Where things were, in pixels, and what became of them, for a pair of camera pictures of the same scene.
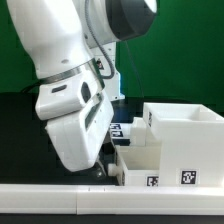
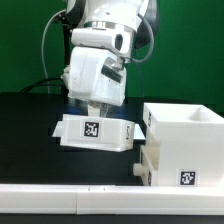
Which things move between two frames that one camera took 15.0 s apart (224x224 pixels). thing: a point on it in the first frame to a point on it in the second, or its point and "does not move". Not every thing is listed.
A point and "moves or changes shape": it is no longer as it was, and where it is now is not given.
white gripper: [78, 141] to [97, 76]
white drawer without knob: [141, 135] moves or changes shape
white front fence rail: [96, 199] does not move
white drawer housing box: [191, 143] does not move
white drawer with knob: [134, 162] moves or changes shape
